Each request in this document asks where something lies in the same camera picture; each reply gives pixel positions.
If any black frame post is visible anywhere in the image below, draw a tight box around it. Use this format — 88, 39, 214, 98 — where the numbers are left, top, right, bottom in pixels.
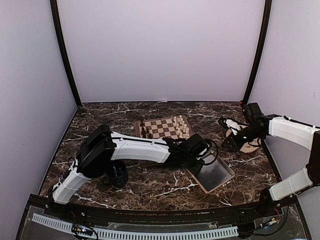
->
241, 0, 272, 105
49, 0, 82, 108

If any silver metal tray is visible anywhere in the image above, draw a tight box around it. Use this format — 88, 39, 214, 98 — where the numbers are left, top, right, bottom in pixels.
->
187, 151, 235, 194

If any white slotted cable duct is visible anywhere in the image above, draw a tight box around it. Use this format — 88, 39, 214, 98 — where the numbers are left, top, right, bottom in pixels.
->
31, 213, 239, 240

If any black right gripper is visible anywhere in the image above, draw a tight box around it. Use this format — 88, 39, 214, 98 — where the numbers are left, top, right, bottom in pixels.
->
221, 124, 264, 151

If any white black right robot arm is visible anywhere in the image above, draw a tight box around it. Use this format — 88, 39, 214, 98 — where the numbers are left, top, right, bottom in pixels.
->
218, 102, 320, 217

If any wooden folding chess board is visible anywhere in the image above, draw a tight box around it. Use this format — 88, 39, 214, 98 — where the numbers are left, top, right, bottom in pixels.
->
132, 116, 208, 167

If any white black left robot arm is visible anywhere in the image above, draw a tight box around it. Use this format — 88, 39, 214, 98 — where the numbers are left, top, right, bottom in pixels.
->
48, 124, 217, 218

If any dark wooden chess knight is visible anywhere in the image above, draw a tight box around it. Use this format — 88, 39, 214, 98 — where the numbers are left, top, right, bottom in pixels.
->
141, 127, 146, 138

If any dark blue enamel mug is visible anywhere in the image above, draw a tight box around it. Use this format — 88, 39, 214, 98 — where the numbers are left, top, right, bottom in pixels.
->
101, 160, 129, 188

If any black right frame post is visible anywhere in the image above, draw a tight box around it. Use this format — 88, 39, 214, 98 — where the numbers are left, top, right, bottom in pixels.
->
241, 0, 272, 105

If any cream floral ceramic plate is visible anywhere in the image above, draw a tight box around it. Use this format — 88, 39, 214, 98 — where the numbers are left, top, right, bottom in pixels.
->
239, 138, 262, 154

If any black left frame post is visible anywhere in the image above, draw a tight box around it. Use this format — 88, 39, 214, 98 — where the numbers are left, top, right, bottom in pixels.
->
49, 0, 82, 108

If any white chess pieces row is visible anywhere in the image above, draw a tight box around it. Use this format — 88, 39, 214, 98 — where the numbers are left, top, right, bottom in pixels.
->
171, 115, 193, 139

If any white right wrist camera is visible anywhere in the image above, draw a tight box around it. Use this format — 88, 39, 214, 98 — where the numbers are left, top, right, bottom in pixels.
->
218, 117, 242, 135

